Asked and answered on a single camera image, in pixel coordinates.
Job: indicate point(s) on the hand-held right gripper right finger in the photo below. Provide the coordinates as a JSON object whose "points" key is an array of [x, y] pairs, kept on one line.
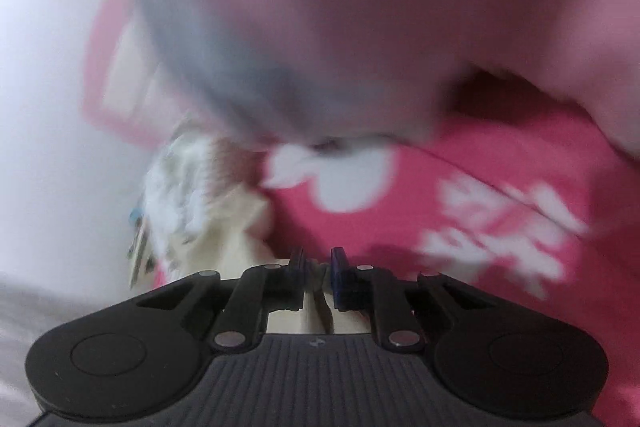
{"points": [[340, 277]]}

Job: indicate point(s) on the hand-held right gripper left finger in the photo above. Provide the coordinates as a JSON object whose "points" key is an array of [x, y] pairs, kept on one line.
{"points": [[298, 269]]}

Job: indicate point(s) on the beige zip jacket black trim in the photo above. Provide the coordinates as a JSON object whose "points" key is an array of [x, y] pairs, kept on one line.
{"points": [[240, 237]]}

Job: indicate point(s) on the pink floral blanket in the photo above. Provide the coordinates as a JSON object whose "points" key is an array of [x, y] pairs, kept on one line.
{"points": [[400, 227]]}

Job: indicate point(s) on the pink quilt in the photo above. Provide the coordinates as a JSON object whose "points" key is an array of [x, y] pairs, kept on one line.
{"points": [[350, 7]]}

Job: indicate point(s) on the pink white headboard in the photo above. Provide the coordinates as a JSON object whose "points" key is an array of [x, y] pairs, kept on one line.
{"points": [[100, 57]]}

